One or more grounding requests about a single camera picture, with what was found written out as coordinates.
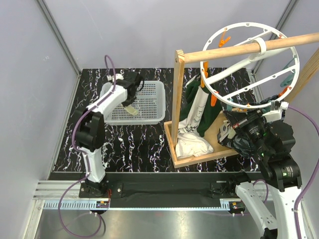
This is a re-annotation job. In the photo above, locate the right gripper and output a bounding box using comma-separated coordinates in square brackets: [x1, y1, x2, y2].
[222, 107, 271, 157]

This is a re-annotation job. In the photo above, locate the cream sock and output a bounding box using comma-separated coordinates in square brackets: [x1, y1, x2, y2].
[125, 105, 138, 116]
[226, 125, 236, 139]

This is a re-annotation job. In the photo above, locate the white round clip hanger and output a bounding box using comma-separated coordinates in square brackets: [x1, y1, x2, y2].
[200, 22, 300, 110]

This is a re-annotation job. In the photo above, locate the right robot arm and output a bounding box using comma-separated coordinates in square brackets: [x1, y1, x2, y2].
[218, 109, 310, 239]

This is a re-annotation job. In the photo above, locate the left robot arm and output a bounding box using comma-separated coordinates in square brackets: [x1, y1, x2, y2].
[72, 72, 145, 197]

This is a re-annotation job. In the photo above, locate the green garment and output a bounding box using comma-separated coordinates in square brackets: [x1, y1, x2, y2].
[178, 74, 222, 137]

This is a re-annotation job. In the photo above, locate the orange clothespin middle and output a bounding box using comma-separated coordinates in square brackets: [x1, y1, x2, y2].
[210, 94, 217, 107]

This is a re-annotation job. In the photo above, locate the orange clothespin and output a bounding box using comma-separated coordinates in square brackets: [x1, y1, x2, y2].
[210, 94, 217, 107]
[200, 61, 209, 88]
[218, 29, 231, 48]

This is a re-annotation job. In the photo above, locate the white perforated plastic basket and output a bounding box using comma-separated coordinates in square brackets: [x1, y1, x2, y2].
[103, 81, 166, 125]

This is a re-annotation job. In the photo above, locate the white printed t-shirt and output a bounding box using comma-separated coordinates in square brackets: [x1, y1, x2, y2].
[175, 83, 214, 159]

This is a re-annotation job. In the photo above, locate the orange clothespin left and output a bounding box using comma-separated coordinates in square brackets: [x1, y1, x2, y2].
[200, 61, 209, 88]

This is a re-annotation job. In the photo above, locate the teal clothespin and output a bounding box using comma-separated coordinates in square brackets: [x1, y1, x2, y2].
[280, 58, 295, 88]

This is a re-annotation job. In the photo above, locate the orange clothespin top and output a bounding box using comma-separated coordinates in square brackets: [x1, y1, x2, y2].
[218, 29, 231, 48]

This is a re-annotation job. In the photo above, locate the wooden hanging rack frame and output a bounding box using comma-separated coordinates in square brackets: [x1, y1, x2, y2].
[164, 32, 319, 168]

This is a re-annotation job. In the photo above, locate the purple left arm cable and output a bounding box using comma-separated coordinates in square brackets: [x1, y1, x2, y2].
[57, 55, 118, 236]

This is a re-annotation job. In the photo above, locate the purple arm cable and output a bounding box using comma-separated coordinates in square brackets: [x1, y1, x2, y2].
[254, 106, 319, 239]
[57, 55, 118, 236]

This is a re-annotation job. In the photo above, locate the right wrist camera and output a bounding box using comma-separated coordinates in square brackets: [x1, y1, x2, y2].
[263, 101, 289, 122]

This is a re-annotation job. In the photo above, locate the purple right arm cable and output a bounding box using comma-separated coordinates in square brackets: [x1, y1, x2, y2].
[254, 106, 319, 239]

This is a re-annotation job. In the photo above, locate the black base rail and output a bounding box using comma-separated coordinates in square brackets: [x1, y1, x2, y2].
[79, 172, 238, 210]

